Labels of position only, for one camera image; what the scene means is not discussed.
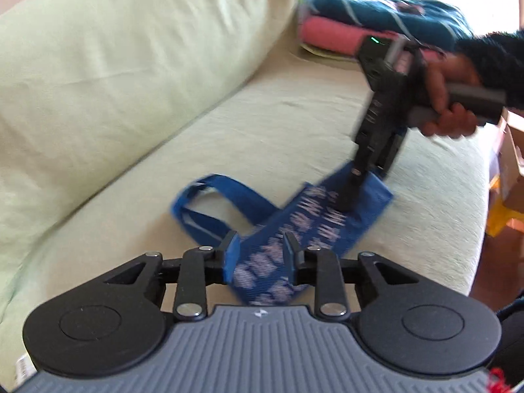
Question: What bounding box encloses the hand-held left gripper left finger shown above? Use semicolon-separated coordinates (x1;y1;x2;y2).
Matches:
104;230;241;322

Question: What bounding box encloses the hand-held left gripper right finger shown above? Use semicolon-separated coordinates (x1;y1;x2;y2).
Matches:
284;231;418;320

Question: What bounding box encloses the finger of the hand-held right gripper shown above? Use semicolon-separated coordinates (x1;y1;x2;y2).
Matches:
370;129;407;181
336;153;372;214

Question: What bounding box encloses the blue shopping bag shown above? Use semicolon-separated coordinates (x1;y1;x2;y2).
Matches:
170;163;394;307

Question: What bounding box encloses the cardboard box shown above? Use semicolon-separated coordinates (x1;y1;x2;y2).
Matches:
489;108;524;214

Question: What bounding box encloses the person's right forearm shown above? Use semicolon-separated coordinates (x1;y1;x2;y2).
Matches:
456;30;524;109

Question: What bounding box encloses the person's right hand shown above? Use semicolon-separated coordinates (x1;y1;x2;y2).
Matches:
420;51;484;140

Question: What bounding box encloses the teal striped blanket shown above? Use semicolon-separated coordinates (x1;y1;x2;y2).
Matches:
309;0;473;50

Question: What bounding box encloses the pink blanket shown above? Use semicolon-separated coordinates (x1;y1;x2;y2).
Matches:
299;16;443;60

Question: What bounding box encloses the yellow stool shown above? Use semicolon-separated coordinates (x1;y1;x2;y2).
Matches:
485;174;518;238

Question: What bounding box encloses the light green sofa cover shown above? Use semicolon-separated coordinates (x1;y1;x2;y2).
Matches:
0;0;492;377

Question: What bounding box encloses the dark cloth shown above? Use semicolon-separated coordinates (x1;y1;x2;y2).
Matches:
495;290;524;377

